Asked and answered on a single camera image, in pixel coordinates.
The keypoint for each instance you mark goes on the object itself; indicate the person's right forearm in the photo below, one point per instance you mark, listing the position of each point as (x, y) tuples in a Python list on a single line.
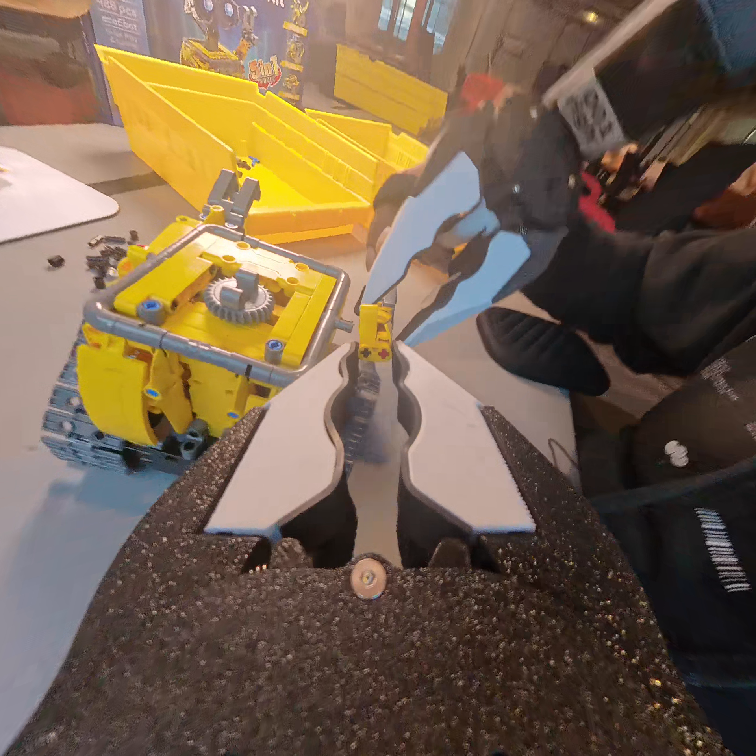
[(649, 283)]

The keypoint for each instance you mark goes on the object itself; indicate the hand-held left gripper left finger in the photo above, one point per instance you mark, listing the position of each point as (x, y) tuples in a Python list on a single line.
[(277, 466)]

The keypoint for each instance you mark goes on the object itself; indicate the blue printed kit box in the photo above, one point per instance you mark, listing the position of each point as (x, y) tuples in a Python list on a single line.
[(147, 29)]

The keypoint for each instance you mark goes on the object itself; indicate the pile of small brick pins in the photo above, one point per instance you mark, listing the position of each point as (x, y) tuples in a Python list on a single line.
[(106, 260)]

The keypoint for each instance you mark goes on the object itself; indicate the yellow tracked brick vehicle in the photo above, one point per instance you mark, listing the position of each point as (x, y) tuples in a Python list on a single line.
[(283, 319)]

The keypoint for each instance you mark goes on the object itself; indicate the white rounded base plate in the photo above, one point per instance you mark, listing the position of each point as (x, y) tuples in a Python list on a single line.
[(47, 195)]

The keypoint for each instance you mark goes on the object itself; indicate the yellow plastic parts bin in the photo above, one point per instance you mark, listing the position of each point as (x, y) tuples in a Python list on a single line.
[(295, 201)]

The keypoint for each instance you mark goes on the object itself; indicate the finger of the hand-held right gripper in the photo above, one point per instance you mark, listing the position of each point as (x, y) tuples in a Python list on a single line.
[(484, 271), (431, 206)]

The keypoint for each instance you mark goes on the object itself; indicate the yellow brick assembly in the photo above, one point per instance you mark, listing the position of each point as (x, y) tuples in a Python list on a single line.
[(372, 331)]

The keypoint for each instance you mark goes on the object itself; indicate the grey desk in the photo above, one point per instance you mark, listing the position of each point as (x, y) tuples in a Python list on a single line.
[(59, 531)]

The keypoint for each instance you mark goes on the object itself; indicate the person's black hoodie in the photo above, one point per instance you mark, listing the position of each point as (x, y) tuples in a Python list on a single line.
[(679, 531)]

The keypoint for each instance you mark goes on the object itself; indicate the red plastic canister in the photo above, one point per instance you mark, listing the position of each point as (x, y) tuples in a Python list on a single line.
[(596, 206)]

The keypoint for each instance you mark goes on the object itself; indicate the window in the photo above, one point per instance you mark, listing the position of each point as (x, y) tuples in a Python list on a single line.
[(407, 17)]

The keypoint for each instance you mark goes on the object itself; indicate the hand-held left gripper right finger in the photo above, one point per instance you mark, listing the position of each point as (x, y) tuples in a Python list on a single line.
[(466, 466)]

